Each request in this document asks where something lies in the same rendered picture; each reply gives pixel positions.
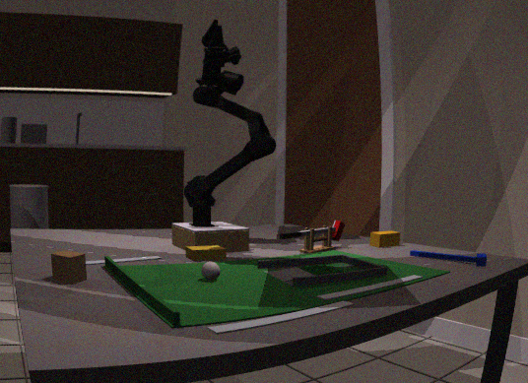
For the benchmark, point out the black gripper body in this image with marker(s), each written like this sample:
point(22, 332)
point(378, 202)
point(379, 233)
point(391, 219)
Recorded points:
point(213, 57)

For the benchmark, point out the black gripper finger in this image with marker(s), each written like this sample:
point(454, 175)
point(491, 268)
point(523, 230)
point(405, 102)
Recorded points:
point(211, 30)
point(217, 41)

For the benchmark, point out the grey ball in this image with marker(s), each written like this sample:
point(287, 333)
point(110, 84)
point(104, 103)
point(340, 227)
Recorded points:
point(210, 270)

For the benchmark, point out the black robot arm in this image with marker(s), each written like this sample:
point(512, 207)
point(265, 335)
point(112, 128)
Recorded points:
point(199, 189)

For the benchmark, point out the blue golf putter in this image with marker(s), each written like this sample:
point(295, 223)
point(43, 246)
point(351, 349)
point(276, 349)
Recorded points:
point(480, 260)

